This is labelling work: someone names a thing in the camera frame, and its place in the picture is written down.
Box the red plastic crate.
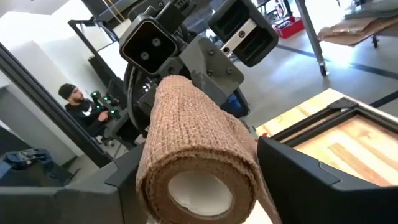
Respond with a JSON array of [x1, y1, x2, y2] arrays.
[[272, 16, 306, 40]]

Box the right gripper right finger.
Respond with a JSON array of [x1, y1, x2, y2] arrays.
[[256, 136, 398, 224]]

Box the person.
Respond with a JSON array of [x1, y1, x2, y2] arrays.
[[57, 82, 110, 138]]

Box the brown elastic bandage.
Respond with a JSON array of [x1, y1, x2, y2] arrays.
[[135, 75, 283, 224]]

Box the grey rolling cart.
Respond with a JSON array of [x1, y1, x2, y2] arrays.
[[294, 0, 398, 78]]

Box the brown cardboard sheet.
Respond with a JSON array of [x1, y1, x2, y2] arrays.
[[316, 14, 398, 47]]

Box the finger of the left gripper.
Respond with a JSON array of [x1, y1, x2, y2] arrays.
[[137, 83, 162, 124], [178, 34, 246, 107]]

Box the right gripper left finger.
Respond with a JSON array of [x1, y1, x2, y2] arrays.
[[0, 142, 149, 224]]

